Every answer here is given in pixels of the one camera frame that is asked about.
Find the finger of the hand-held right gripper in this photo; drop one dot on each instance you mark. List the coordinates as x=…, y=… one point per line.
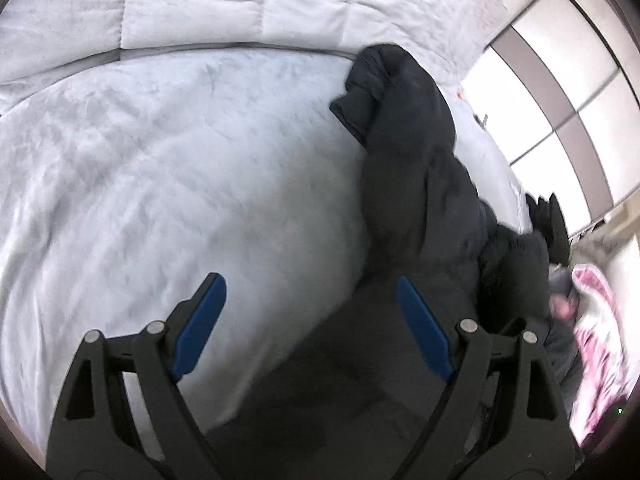
x=552, y=225

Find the white and brown wardrobe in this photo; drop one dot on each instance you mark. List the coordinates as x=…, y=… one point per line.
x=550, y=85

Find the black puffer jacket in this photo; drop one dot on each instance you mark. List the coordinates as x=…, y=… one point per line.
x=415, y=185

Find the pink velvet blanket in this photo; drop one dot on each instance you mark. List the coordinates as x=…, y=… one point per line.
x=595, y=355

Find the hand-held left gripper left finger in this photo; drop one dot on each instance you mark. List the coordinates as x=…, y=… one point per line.
x=201, y=327

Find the bed with pale grey sheet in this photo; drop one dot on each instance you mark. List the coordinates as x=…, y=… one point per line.
x=150, y=185

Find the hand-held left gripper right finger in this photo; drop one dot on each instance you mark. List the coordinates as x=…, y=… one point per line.
x=425, y=327

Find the grey quilted headboard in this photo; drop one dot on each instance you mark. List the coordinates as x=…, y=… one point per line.
x=200, y=0

